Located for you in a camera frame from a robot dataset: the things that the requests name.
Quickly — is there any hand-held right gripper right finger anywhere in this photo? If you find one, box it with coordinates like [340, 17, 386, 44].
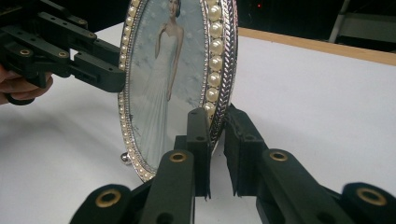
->
[222, 103, 269, 198]

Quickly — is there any grey metal stand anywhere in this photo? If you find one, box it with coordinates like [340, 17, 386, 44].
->
[328, 0, 396, 45]

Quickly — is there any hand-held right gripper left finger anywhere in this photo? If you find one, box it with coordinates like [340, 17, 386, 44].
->
[173, 106, 213, 199]

